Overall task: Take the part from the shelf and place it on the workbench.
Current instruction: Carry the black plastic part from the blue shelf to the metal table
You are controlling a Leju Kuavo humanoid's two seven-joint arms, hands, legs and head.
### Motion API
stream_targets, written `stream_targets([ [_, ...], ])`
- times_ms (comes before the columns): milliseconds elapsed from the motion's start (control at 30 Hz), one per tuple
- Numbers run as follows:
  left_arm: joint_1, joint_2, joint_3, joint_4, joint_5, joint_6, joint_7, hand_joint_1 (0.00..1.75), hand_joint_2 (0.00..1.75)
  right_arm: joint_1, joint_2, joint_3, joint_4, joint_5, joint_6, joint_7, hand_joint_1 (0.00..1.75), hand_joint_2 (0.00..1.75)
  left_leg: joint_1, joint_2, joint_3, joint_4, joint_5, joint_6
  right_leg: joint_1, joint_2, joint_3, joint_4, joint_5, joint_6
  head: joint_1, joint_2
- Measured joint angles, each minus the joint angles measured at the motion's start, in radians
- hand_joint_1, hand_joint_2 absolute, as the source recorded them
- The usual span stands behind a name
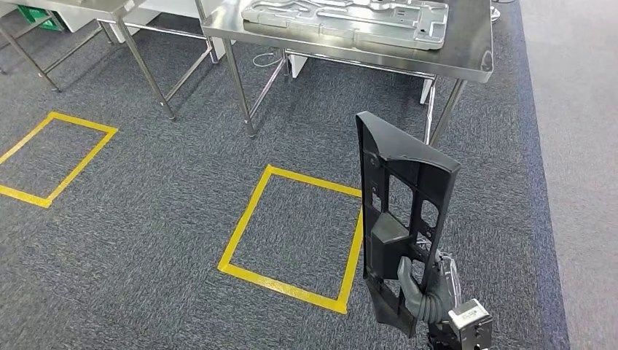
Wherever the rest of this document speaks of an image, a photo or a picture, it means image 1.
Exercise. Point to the black plastic plate bracket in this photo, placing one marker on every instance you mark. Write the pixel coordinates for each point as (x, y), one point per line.
(400, 145)

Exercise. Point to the black camera bracket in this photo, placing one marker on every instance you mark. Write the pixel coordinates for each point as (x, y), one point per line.
(442, 338)

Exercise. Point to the white cabinet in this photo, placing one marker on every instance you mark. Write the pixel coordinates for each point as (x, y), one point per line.
(164, 14)

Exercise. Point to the steel workbench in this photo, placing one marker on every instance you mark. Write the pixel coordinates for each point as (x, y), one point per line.
(463, 53)

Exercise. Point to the stamped silver metal panel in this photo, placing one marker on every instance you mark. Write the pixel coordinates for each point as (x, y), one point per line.
(338, 24)

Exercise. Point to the green plastic crate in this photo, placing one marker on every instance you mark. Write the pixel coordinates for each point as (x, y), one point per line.
(38, 17)

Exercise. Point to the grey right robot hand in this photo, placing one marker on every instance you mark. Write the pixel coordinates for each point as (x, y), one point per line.
(429, 304)

